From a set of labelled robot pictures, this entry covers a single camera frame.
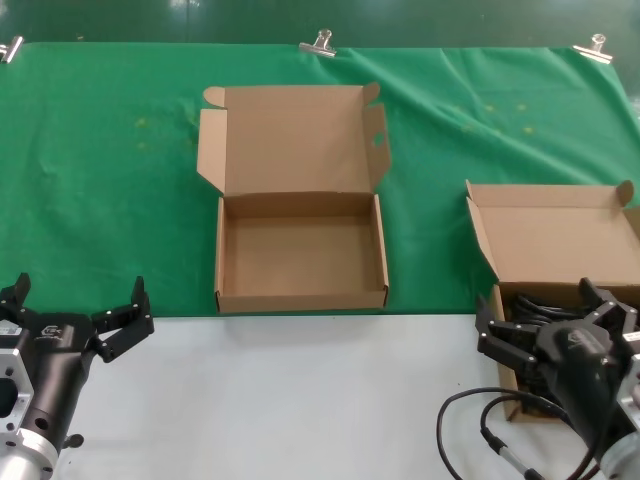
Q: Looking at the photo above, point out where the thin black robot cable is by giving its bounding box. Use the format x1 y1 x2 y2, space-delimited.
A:
437 387 539 480

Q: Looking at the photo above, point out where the brown cardboard box, holed flap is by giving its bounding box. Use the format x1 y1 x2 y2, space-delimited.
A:
195 83 390 315

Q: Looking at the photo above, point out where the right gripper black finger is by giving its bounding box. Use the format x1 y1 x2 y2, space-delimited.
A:
578 277 640 346
474 294 544 384

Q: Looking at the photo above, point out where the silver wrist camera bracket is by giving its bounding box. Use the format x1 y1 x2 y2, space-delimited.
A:
0 319 37 437
615 327 640 434

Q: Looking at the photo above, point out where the silver metal binder clip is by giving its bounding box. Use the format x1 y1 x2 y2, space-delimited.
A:
298 28 338 60
572 33 614 65
0 35 25 65

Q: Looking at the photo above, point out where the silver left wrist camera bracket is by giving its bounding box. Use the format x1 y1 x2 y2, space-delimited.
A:
0 319 37 437

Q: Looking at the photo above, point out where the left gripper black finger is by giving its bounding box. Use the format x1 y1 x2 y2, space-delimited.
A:
0 272 36 327
90 275 155 365

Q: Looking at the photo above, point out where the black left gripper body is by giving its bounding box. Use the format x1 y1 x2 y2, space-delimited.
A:
19 309 97 449

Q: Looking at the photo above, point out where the green table cloth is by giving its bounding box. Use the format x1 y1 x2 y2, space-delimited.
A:
0 41 640 319

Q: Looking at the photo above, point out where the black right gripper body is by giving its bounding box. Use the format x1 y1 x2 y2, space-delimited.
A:
530 319 627 459

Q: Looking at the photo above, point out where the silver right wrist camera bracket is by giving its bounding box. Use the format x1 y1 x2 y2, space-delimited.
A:
615 327 640 434

